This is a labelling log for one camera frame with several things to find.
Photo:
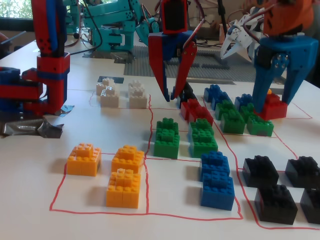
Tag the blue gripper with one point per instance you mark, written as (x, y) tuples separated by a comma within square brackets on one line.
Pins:
[(287, 47)]

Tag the red and blue gripper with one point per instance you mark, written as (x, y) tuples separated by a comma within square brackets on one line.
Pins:
[(167, 41)]

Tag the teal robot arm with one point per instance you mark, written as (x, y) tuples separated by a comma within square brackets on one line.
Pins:
[(73, 15), (112, 37)]

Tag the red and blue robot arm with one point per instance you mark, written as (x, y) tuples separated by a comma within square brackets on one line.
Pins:
[(52, 70)]

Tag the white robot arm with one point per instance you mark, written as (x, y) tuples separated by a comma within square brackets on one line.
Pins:
[(257, 17)]

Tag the orange lego block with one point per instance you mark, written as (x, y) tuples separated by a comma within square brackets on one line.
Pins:
[(269, 92), (82, 166), (122, 195), (127, 157)]

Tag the green lego block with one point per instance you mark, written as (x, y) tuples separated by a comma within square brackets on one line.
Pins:
[(166, 148), (225, 106), (248, 110), (167, 125), (232, 125), (203, 148), (201, 126), (260, 127)]

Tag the white lego block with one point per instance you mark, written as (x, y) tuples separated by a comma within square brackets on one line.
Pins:
[(136, 86), (110, 101), (100, 88), (138, 102)]

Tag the bare person hand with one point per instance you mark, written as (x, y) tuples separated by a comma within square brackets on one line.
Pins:
[(215, 24)]

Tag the grey lego baseplate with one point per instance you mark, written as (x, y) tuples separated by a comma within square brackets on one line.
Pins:
[(140, 67)]

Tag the small black foam ball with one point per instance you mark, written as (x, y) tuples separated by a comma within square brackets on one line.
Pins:
[(76, 36)]

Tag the grey lego brick frame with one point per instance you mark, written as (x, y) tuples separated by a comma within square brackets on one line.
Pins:
[(212, 66)]

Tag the grey duct tape patch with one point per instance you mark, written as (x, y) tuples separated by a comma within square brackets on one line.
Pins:
[(122, 58)]

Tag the crumpled silver duct tape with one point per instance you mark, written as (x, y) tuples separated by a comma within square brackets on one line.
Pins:
[(25, 127)]

